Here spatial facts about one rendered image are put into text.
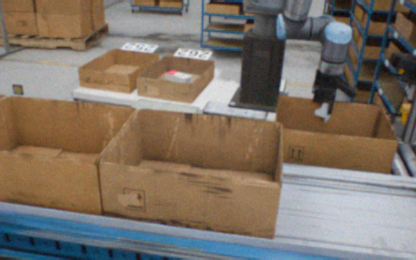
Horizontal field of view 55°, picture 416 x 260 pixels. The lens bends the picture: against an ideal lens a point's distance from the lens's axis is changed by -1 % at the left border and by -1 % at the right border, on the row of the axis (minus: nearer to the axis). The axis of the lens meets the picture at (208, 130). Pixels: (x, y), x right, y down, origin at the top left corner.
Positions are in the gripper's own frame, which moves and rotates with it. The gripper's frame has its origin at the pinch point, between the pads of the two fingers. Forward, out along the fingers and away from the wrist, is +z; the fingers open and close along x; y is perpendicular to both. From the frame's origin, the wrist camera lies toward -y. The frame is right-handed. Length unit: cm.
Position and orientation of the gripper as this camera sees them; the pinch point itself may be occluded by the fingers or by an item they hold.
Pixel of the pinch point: (327, 118)
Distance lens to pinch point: 165.3
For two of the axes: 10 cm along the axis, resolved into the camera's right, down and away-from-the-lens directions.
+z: -0.2, 8.4, 5.5
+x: -1.6, 5.4, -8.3
